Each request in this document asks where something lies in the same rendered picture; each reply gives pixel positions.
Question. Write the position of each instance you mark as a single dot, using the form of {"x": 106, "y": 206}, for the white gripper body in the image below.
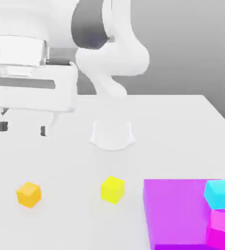
{"x": 65, "y": 93}

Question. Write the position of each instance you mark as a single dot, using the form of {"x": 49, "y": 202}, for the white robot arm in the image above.
{"x": 112, "y": 58}

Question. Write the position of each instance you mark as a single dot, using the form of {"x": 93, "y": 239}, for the small orange cube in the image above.
{"x": 28, "y": 195}

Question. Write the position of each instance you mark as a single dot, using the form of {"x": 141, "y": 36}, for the small yellow cube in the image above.
{"x": 112, "y": 190}

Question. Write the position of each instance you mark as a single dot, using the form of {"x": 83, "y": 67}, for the small cyan cube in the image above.
{"x": 219, "y": 195}

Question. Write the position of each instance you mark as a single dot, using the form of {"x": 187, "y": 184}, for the small magenta cube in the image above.
{"x": 221, "y": 234}

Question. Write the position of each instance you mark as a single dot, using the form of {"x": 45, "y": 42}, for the large purple box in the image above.
{"x": 174, "y": 211}

